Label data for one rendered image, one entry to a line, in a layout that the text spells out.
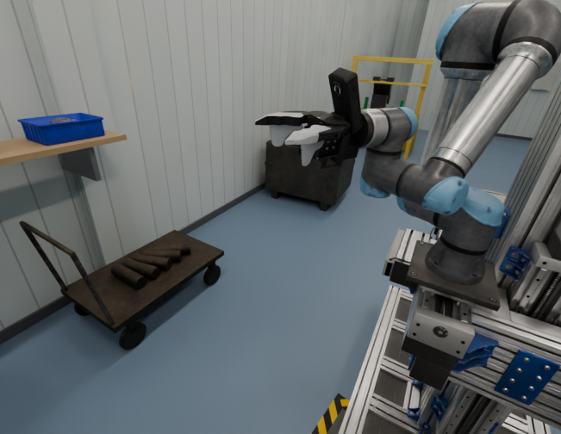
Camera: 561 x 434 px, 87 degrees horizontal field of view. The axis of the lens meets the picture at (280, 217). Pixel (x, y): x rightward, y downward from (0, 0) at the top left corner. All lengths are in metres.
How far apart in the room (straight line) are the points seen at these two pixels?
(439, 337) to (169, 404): 1.49
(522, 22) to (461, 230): 0.45
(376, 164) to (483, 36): 0.35
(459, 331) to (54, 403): 1.97
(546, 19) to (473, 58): 0.13
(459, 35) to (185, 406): 1.93
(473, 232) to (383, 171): 0.32
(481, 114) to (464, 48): 0.22
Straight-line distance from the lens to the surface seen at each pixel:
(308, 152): 0.49
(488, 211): 0.88
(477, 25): 0.86
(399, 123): 0.66
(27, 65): 2.28
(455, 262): 0.93
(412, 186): 0.64
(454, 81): 0.88
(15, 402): 2.31
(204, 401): 1.95
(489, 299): 0.95
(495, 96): 0.72
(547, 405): 1.23
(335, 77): 0.53
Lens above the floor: 1.67
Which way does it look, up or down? 28 degrees down
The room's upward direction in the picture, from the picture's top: 3 degrees clockwise
